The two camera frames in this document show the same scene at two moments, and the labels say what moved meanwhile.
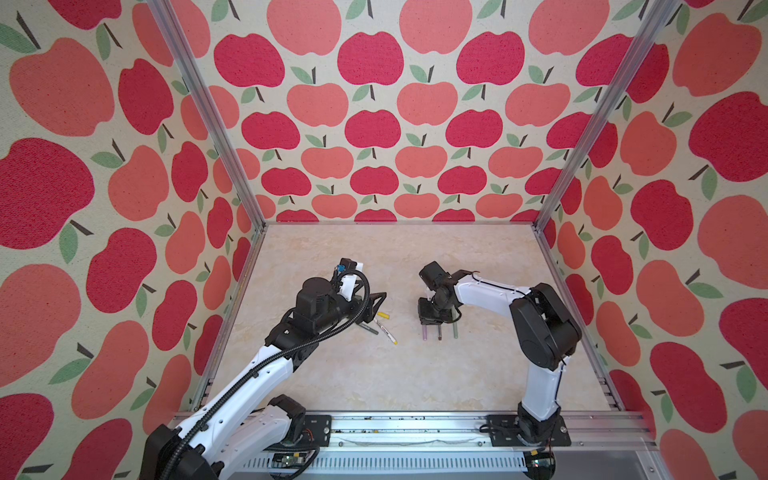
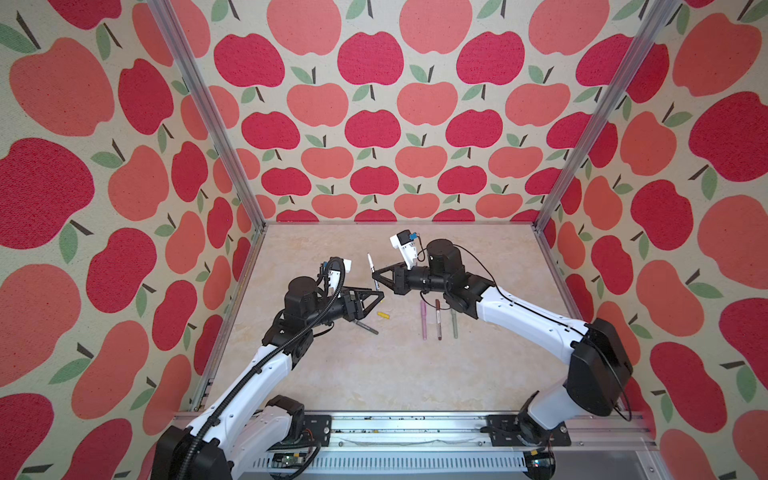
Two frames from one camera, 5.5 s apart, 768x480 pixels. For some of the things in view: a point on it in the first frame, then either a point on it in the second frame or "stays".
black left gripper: x=370 y=311 stays
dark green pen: x=368 y=328 stays
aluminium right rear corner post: x=659 y=20 stays
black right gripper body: x=430 y=311 → x=418 y=279
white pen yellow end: x=388 y=333 → x=373 y=270
